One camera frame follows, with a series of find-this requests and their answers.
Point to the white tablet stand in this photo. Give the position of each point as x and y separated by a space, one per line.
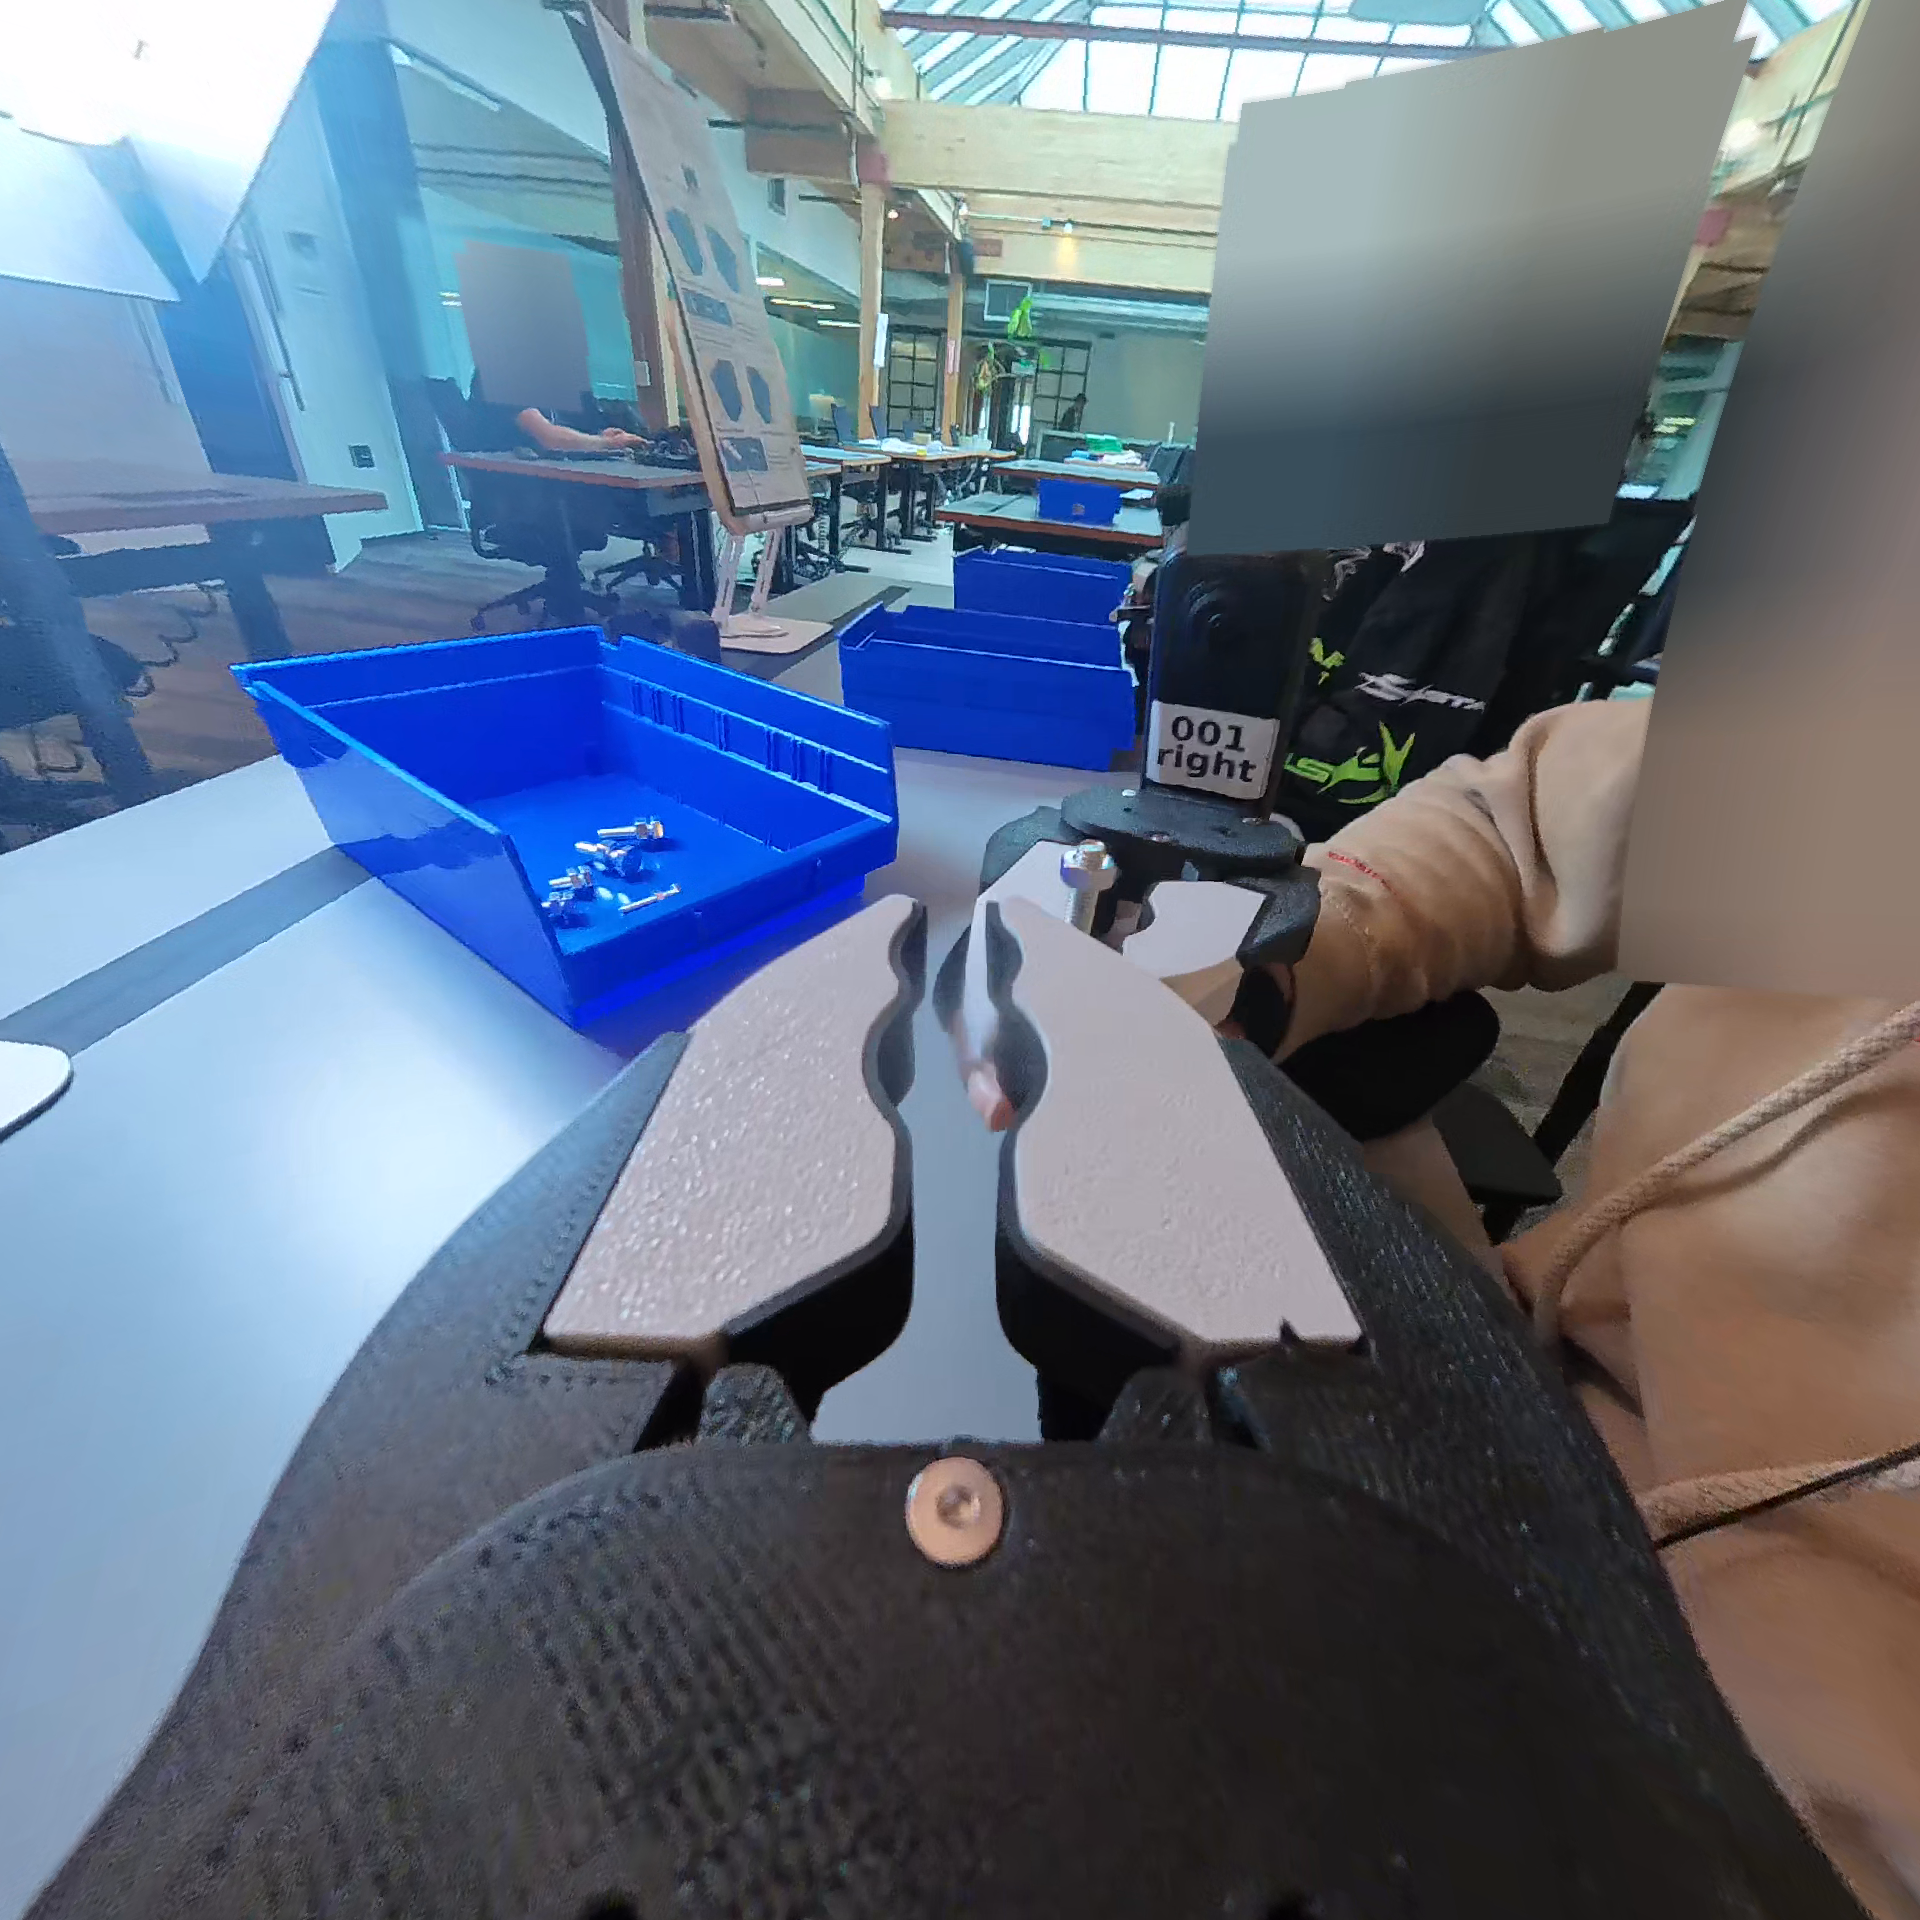
25 1088

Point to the blue plastic bin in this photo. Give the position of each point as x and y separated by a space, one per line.
1046 586
992 692
1081 504
392 782

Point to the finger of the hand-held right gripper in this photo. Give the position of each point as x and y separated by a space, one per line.
1026 875
1200 924

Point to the person's right forearm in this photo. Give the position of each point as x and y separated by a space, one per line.
1470 874

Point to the silver bolt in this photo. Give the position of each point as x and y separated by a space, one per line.
1086 879

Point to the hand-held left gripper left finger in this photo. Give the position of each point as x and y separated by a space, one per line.
745 1178

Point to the wooden desk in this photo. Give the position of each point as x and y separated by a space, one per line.
586 474
183 504

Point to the cluster of bolts with nuts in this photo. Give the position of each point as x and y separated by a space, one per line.
606 866

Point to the cardboard sign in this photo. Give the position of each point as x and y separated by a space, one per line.
722 303

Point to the person's beige hoodie torso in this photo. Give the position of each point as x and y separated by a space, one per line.
1770 1413

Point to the person's right hand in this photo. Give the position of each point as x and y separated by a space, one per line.
984 1088

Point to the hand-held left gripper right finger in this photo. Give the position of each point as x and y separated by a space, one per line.
1171 1178

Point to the studio softbox light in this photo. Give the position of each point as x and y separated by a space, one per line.
134 108

